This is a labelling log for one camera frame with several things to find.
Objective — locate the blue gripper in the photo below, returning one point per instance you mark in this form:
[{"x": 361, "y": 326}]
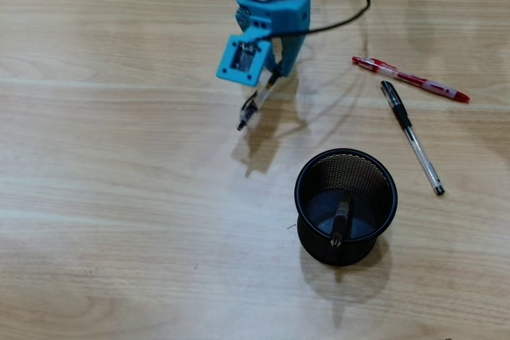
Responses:
[{"x": 288, "y": 17}]

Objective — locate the clear retractable pen grey grip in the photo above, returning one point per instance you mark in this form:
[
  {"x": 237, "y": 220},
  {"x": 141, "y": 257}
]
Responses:
[{"x": 261, "y": 97}]

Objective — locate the clear gel pen black cap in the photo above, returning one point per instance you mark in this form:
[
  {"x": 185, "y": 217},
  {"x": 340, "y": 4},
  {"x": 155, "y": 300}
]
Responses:
[{"x": 400, "y": 113}]

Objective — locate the red retractable pen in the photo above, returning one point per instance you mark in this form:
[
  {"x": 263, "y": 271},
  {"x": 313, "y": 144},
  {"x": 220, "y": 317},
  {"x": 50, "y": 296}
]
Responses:
[{"x": 434, "y": 87}]

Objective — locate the black pen with barcode label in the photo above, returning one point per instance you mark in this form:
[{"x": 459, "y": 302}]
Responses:
[{"x": 342, "y": 216}]

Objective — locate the black mesh pen holder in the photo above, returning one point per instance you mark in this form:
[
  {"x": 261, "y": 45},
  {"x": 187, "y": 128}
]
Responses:
[{"x": 315, "y": 244}]

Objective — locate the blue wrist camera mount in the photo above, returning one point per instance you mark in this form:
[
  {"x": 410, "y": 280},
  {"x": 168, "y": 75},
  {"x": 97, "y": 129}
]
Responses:
[{"x": 225, "y": 71}]

